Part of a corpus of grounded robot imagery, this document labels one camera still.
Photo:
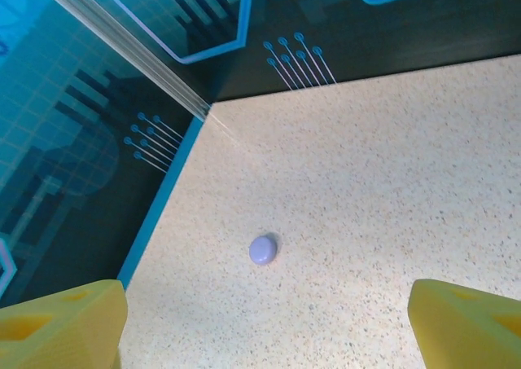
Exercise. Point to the aluminium corner post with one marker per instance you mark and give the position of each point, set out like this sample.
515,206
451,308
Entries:
134,55

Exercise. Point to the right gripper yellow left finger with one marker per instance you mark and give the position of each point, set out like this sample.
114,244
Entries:
61,328

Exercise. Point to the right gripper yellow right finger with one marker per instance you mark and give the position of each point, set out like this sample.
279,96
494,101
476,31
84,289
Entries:
468,332

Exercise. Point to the purple earbud charging case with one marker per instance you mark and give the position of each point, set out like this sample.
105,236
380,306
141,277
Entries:
263,250

